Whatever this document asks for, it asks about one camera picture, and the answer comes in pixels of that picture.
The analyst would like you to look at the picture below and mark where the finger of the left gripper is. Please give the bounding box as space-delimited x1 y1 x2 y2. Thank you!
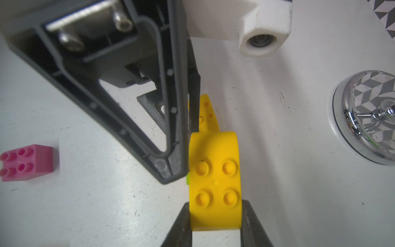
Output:
6 1 188 184
136 36 201 136

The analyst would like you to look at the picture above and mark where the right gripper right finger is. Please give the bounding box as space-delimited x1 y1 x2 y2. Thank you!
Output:
240 200 273 247

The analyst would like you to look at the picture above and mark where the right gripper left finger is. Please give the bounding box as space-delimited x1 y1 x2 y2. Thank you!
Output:
161 202 192 247

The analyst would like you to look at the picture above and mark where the yellow long lego brick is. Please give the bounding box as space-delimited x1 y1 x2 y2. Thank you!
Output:
189 132 242 231

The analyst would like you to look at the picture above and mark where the yellow curved lego brick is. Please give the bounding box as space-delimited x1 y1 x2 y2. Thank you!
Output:
198 94 220 132

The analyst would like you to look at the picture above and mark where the pink lego brick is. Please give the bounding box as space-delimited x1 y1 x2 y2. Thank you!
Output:
1 145 53 182

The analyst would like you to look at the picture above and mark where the chrome mug tree stand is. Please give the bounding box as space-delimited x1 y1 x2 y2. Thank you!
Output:
332 70 395 166

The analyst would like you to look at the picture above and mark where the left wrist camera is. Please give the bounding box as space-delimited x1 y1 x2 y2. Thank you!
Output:
183 0 293 57

